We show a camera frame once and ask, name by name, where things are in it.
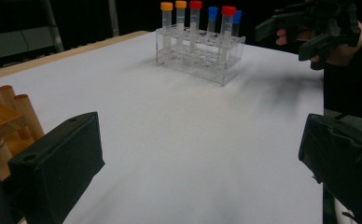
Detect red-capped test tube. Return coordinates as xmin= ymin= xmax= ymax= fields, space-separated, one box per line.
xmin=220 ymin=5 xmax=237 ymax=63
xmin=188 ymin=0 xmax=203 ymax=50

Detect orange-capped test tube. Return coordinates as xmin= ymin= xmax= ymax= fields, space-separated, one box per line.
xmin=160 ymin=1 xmax=174 ymax=54
xmin=174 ymin=0 xmax=188 ymax=50

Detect grey metal stand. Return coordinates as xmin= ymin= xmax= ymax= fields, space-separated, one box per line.
xmin=0 ymin=0 xmax=121 ymax=63

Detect blue-capped test tube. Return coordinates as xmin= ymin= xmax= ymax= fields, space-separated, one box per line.
xmin=207 ymin=6 xmax=219 ymax=41
xmin=231 ymin=9 xmax=244 ymax=38

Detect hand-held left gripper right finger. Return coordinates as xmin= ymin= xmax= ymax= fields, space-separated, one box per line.
xmin=298 ymin=112 xmax=362 ymax=224

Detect white table mat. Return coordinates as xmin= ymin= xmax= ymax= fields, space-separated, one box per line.
xmin=0 ymin=31 xmax=325 ymax=224

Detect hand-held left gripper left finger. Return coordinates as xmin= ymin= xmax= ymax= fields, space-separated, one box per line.
xmin=7 ymin=111 xmax=106 ymax=224

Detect clear acrylic test tube rack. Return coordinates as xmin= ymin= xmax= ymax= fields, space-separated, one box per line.
xmin=155 ymin=27 xmax=246 ymax=87

